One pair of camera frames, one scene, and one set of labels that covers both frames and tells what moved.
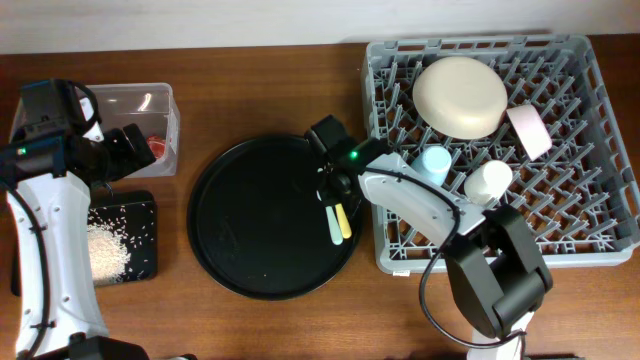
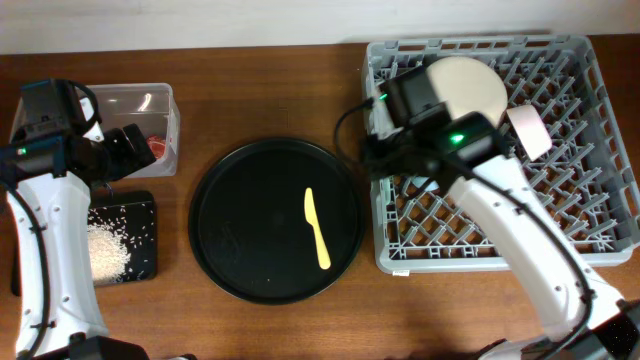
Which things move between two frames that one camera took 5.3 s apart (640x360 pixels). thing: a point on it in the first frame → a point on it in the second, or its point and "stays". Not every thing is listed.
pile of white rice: [108, 254] stays
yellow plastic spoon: [343, 221] → [312, 218]
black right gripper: [326, 194] → [374, 154]
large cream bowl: [460, 97] stays
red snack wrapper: [157, 143] stays
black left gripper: [130, 160] stays
